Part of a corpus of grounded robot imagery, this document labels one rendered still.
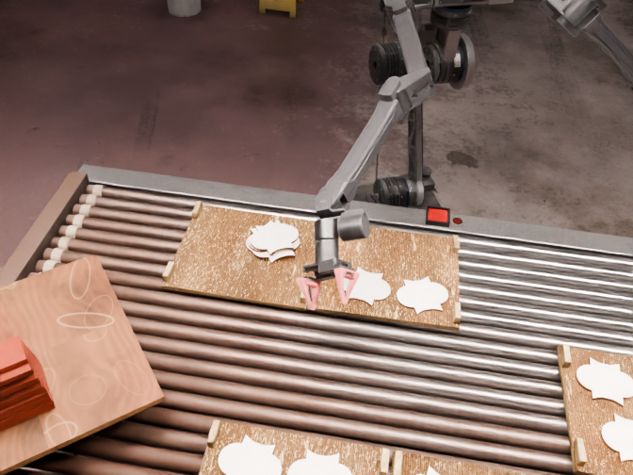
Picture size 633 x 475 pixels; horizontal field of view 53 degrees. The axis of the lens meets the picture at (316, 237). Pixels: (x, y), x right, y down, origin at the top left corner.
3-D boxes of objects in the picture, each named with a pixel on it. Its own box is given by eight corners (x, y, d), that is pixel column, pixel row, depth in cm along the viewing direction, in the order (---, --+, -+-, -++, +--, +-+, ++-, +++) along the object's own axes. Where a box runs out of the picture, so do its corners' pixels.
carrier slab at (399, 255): (326, 224, 198) (326, 221, 197) (457, 241, 195) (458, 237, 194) (309, 310, 173) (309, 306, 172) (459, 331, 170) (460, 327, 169)
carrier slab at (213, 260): (199, 207, 202) (198, 204, 200) (325, 225, 198) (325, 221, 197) (161, 288, 177) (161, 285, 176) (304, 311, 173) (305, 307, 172)
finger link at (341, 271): (337, 309, 146) (336, 270, 148) (361, 304, 141) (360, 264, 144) (317, 304, 141) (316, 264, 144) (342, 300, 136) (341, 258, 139)
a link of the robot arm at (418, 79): (444, 104, 167) (434, 74, 159) (395, 121, 170) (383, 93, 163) (415, 14, 196) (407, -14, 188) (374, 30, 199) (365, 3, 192)
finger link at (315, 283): (315, 313, 150) (315, 274, 153) (337, 308, 145) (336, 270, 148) (295, 309, 145) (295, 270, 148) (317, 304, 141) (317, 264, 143)
